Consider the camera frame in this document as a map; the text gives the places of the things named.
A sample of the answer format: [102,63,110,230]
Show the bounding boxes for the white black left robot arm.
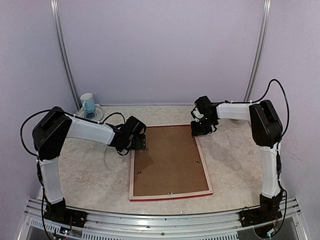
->
[25,106,147,223]

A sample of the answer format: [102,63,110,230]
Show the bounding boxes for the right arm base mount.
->
[239,191,283,228]

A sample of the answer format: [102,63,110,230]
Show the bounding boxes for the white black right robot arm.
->
[190,95,288,222]

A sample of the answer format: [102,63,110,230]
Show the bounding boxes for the right aluminium corner post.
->
[243,0,272,102]

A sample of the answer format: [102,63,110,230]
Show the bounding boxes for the brown backing board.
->
[132,125,210,197]

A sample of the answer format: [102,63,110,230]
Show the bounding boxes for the light blue mug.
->
[80,93,95,114]

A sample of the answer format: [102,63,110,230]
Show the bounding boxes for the aluminium corner post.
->
[50,0,81,111]
[243,0,272,102]

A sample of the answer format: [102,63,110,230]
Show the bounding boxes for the red wooden picture frame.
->
[129,123,215,203]

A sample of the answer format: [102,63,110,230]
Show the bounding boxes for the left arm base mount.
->
[43,198,88,228]

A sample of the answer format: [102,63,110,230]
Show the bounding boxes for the left aluminium corner post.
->
[50,0,81,111]

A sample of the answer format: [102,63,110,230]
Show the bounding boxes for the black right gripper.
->
[190,116,216,136]

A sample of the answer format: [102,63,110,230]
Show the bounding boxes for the front aluminium rail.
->
[17,197,311,240]

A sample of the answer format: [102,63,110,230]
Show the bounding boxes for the white blue swirl plate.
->
[76,103,105,122]

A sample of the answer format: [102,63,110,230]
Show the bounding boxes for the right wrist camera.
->
[190,106,204,122]

